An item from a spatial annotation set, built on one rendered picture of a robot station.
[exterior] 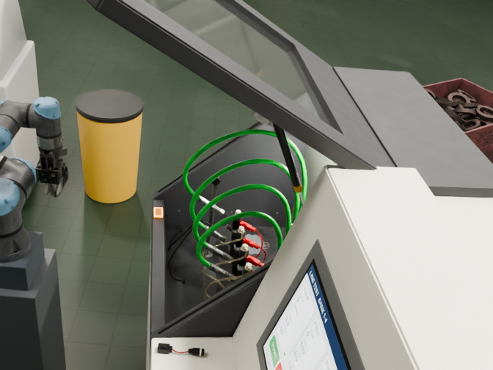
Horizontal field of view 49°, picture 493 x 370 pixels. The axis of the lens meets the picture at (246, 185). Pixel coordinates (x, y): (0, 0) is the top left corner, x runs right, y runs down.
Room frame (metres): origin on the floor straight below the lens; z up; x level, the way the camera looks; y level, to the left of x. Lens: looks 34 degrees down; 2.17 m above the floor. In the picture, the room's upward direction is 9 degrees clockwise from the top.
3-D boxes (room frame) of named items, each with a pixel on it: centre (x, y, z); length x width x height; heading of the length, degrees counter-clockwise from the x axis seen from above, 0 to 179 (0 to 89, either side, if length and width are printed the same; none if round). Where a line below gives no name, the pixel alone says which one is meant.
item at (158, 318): (1.31, 0.24, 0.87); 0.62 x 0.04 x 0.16; 13
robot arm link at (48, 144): (1.44, 0.63, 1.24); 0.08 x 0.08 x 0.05
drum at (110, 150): (2.91, 0.88, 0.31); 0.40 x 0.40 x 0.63
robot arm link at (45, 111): (1.44, 0.64, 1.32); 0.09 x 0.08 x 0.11; 95
